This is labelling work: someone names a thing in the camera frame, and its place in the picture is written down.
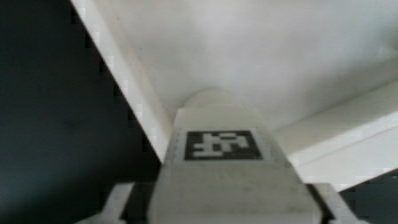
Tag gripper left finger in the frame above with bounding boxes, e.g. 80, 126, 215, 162
72, 183, 133, 224

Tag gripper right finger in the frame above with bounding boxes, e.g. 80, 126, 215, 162
312, 183, 371, 224

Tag white square tabletop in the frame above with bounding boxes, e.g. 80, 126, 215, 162
69, 0, 398, 189

